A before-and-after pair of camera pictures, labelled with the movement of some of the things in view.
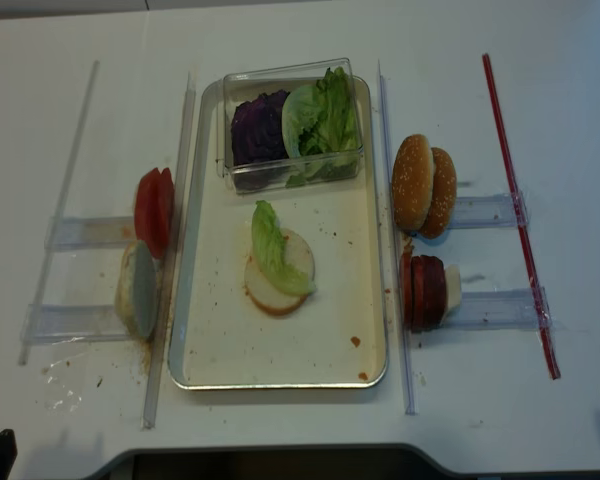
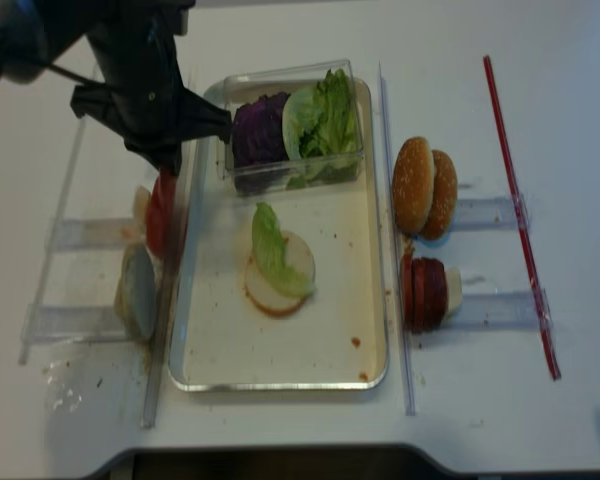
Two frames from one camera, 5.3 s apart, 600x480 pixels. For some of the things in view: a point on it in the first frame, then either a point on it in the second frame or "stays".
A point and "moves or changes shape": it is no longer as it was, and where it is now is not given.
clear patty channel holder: x=499 y=309 stays
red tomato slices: x=153 y=210 moves or changes shape
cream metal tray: x=336 y=340 stays
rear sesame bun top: x=445 y=197 stays
